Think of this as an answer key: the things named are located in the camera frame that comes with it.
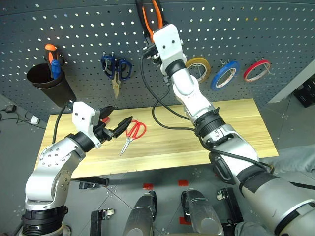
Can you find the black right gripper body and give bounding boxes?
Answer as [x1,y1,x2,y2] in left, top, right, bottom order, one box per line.
[143,42,162,66]

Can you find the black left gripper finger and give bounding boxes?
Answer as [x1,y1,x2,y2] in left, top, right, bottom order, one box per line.
[112,116,133,139]
[99,105,116,121]

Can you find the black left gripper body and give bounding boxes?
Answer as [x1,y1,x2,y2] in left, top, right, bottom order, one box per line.
[93,110,117,145]

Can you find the orange black handled pliers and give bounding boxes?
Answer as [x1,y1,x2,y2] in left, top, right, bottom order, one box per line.
[135,0,165,40]

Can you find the metal pegboard hook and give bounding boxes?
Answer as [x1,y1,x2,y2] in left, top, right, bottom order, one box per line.
[255,58,275,77]
[193,63,207,81]
[220,59,237,77]

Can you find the yellow tape roll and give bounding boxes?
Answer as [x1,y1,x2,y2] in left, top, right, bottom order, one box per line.
[185,57,211,83]

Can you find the grey perforated pegboard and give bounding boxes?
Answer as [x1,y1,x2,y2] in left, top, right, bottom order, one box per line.
[0,0,315,123]

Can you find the blue tape roll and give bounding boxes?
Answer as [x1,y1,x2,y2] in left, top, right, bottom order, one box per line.
[210,60,241,91]

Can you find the red tape roll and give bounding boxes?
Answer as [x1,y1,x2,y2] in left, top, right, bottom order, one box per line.
[244,59,271,82]

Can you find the black cup holder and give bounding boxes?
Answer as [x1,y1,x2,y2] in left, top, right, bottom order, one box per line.
[26,62,77,108]

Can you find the silver black robot leg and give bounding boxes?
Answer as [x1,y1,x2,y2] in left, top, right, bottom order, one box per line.
[122,190,158,236]
[181,188,225,236]

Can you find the black crate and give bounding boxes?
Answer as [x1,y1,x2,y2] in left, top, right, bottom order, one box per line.
[294,75,315,108]

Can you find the grey cloth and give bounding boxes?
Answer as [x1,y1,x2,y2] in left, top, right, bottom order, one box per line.
[265,144,315,173]

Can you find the red handled scissors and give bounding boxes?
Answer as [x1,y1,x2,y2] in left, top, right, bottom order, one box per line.
[119,119,147,157]

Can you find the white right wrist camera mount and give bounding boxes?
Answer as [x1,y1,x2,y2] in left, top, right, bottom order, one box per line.
[152,24,188,74]

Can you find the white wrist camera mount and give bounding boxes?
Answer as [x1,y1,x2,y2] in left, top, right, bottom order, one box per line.
[152,24,188,74]
[71,101,102,149]

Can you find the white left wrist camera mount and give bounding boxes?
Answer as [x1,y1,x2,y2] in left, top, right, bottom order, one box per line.
[71,101,102,149]

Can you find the blue handled scissors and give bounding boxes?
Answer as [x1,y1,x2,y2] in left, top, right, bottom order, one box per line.
[101,55,132,99]

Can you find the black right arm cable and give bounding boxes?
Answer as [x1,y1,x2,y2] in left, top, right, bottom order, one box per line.
[140,56,200,132]

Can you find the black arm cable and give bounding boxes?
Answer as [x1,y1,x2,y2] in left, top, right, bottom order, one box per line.
[52,100,74,144]
[140,56,200,132]

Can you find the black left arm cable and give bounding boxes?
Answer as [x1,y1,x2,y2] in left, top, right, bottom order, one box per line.
[52,100,74,144]

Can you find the black table foot bracket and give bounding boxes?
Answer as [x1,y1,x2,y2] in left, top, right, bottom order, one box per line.
[79,177,109,190]
[90,208,115,236]
[216,187,244,224]

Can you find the blue handled screwdriver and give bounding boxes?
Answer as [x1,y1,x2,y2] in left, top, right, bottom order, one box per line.
[51,59,62,80]

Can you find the orange black handled screwdriver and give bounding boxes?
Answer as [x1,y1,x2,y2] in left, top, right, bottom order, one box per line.
[44,44,59,79]

